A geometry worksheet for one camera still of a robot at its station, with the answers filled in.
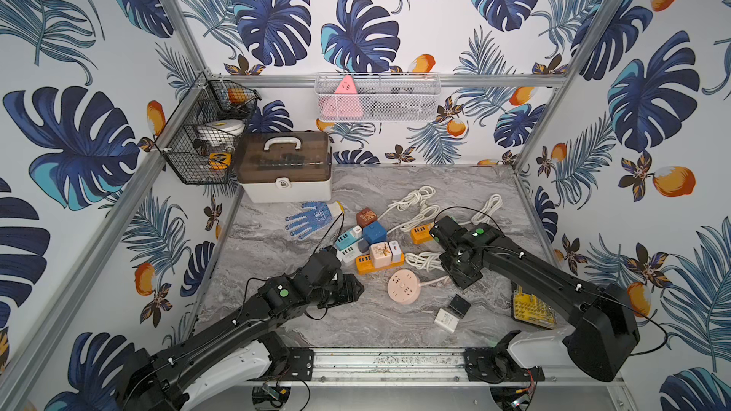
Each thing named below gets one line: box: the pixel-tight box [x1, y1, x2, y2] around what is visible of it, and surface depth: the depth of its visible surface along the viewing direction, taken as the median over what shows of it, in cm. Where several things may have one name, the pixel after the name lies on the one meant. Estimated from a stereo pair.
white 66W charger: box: [388, 239, 403, 263], surface depth 90 cm
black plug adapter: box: [448, 293, 473, 319], surface depth 84 cm
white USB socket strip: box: [335, 240, 371, 264], surface depth 94 cm
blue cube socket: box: [362, 220, 388, 247], surface depth 94 cm
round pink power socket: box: [387, 269, 422, 305], surface depth 85 cm
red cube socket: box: [355, 207, 378, 228], surface depth 97 cm
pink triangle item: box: [318, 75, 364, 119], surface depth 92 cm
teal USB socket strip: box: [334, 230, 364, 251], surface depth 97 cm
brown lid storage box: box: [236, 130, 333, 204], surface depth 101 cm
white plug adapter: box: [434, 308, 460, 333], surface depth 82 cm
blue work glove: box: [285, 200, 345, 239], surface depth 106 cm
